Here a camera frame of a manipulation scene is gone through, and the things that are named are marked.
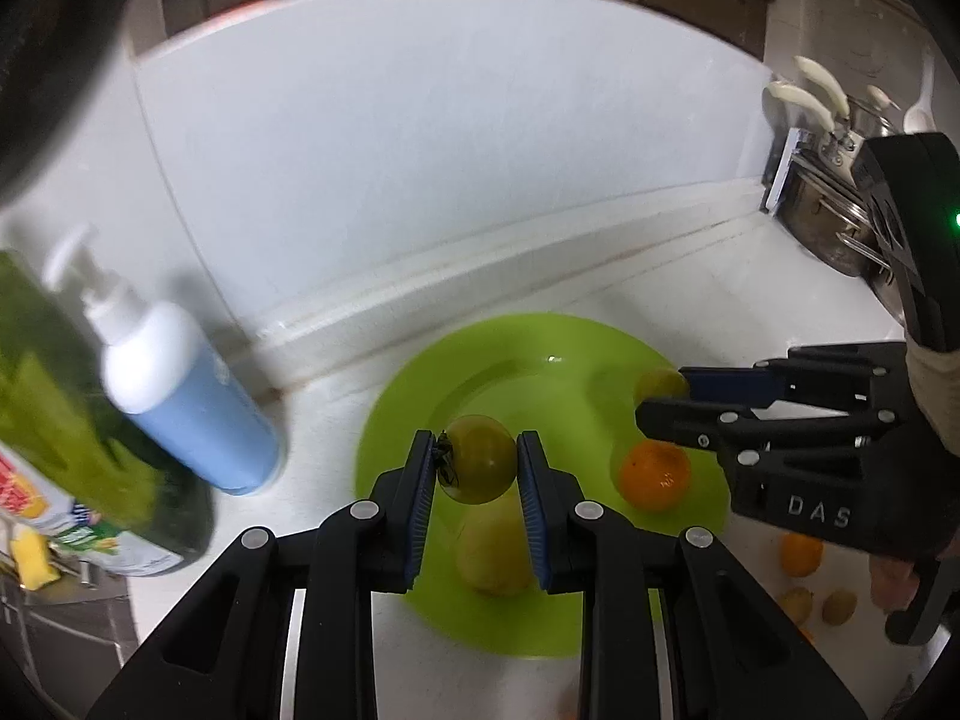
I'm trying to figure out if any steel pot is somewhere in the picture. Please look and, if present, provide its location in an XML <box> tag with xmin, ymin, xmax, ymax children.
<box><xmin>776</xmin><ymin>157</ymin><xmax>901</xmax><ymax>280</ymax></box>

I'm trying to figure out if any person's right hand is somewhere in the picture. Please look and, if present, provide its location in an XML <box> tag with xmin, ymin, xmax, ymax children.
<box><xmin>868</xmin><ymin>555</ymin><xmax>922</xmax><ymax>610</ymax></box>

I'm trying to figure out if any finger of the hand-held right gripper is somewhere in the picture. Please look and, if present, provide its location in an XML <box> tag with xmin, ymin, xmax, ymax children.
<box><xmin>679</xmin><ymin>343</ymin><xmax>912</xmax><ymax>413</ymax></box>
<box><xmin>636</xmin><ymin>397</ymin><xmax>901</xmax><ymax>466</ymax></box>

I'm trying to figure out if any steel sink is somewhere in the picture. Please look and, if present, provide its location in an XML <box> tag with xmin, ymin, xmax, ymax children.
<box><xmin>0</xmin><ymin>570</ymin><xmax>143</xmax><ymax>720</ymax></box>

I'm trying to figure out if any green tomato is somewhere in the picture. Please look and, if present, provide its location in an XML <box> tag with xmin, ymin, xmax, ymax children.
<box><xmin>436</xmin><ymin>414</ymin><xmax>520</xmax><ymax>505</ymax></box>
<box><xmin>634</xmin><ymin>367</ymin><xmax>691</xmax><ymax>413</ymax></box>

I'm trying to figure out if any yellow apple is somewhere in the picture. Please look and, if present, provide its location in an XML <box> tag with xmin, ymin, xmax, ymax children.
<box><xmin>455</xmin><ymin>499</ymin><xmax>535</xmax><ymax>599</ymax></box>

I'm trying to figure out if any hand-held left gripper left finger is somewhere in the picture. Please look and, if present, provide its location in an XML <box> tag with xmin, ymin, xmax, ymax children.
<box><xmin>86</xmin><ymin>429</ymin><xmax>440</xmax><ymax>720</ymax></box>

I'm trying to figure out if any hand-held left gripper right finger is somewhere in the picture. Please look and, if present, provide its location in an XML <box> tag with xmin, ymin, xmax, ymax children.
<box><xmin>516</xmin><ymin>431</ymin><xmax>875</xmax><ymax>720</ymax></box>

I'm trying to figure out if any white blue pump bottle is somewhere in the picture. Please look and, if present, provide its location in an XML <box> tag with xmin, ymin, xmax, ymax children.
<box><xmin>43</xmin><ymin>225</ymin><xmax>286</xmax><ymax>496</ymax></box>

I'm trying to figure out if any green dish soap bottle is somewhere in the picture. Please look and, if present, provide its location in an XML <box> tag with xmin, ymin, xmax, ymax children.
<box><xmin>0</xmin><ymin>251</ymin><xmax>218</xmax><ymax>578</ymax></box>

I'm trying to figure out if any yellow sponge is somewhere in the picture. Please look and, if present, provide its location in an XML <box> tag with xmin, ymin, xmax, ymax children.
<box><xmin>11</xmin><ymin>525</ymin><xmax>61</xmax><ymax>590</ymax></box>

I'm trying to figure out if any green plastic plate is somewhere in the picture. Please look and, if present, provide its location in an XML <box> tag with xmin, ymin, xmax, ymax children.
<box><xmin>354</xmin><ymin>313</ymin><xmax>732</xmax><ymax>659</ymax></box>

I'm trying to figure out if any white spoon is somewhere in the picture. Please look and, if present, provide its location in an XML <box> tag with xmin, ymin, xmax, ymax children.
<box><xmin>904</xmin><ymin>52</ymin><xmax>938</xmax><ymax>134</ymax></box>

